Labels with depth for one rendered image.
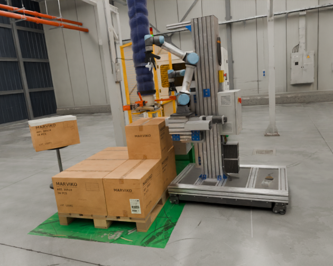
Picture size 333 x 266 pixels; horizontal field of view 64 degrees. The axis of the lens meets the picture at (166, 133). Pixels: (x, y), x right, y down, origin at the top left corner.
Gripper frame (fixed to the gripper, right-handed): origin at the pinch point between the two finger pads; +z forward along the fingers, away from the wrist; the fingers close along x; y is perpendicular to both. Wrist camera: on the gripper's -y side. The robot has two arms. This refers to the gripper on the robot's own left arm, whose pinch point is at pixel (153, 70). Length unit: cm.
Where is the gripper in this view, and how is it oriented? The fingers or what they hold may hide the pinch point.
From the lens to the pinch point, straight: 283.2
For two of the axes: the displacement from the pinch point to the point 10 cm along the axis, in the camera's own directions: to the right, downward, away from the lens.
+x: -3.8, 2.2, -9.0
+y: -9.2, 0.1, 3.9
